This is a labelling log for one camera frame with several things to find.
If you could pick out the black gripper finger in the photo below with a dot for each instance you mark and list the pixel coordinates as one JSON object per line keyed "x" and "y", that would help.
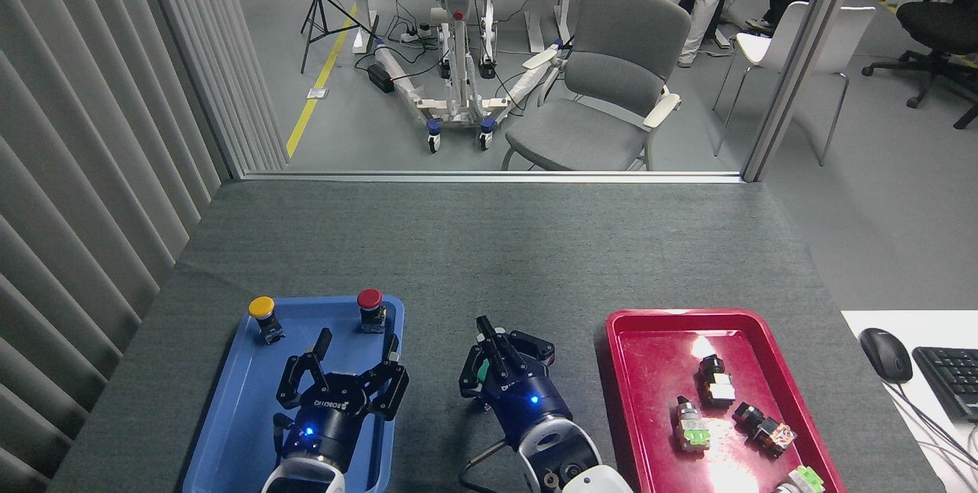
{"x": 294, "y": 382}
{"x": 391, "y": 390}
{"x": 531, "y": 351}
{"x": 475, "y": 378}

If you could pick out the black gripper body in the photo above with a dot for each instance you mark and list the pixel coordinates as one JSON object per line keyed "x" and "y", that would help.
{"x": 531, "y": 401}
{"x": 332, "y": 416}

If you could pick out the green push button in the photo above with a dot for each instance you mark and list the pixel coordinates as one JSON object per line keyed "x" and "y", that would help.
{"x": 481, "y": 373}

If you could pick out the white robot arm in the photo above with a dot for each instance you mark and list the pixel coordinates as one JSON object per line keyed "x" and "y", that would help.
{"x": 306, "y": 478}
{"x": 569, "y": 462}

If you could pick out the yellow push button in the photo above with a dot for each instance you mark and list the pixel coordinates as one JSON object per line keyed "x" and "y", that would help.
{"x": 262, "y": 306}

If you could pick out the red push button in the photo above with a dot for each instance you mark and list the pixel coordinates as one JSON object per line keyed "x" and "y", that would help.
{"x": 370, "y": 299}

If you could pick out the blue plastic tray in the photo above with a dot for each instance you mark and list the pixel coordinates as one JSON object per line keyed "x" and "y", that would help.
{"x": 237, "y": 401}

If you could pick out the red plastic tray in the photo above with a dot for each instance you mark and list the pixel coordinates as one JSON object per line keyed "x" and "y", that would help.
{"x": 649, "y": 371}

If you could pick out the grey armchair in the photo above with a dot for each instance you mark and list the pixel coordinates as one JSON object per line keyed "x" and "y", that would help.
{"x": 611, "y": 80}

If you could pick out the silver floor outlet plate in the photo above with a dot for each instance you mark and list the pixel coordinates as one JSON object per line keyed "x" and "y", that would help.
{"x": 317, "y": 93}

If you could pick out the white wheeled stand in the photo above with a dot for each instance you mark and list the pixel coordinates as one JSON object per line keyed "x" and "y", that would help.
{"x": 458, "y": 57}

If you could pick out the black power adapter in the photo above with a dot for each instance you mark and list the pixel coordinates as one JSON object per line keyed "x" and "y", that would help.
{"x": 380, "y": 78}

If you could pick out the white power strip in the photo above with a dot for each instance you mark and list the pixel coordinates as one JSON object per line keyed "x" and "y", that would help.
{"x": 416, "y": 36}

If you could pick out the black computer mouse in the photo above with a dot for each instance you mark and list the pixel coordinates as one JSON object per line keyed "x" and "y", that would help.
{"x": 885, "y": 354}

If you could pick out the black tripod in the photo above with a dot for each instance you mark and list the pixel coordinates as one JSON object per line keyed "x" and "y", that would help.
{"x": 319, "y": 4}

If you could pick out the black keyboard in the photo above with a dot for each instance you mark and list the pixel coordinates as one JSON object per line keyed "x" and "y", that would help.
{"x": 951, "y": 382}

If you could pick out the white chair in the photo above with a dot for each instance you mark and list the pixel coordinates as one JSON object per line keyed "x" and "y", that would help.
{"x": 848, "y": 30}

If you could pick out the black office chair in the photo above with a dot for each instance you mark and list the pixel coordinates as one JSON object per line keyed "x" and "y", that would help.
{"x": 940, "y": 23}

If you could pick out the silver green switch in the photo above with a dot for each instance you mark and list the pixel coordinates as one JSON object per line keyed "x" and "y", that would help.
{"x": 691, "y": 428}

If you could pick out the black white switch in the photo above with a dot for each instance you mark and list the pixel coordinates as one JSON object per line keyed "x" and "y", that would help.
{"x": 717, "y": 386}

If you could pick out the black amber switch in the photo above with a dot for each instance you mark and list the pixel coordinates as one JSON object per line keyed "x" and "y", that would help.
{"x": 768, "y": 432}

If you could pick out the white green switch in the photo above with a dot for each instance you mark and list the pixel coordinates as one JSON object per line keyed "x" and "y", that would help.
{"x": 804, "y": 480}

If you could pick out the silver post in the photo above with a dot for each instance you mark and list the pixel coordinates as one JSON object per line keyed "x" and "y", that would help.
{"x": 802, "y": 57}

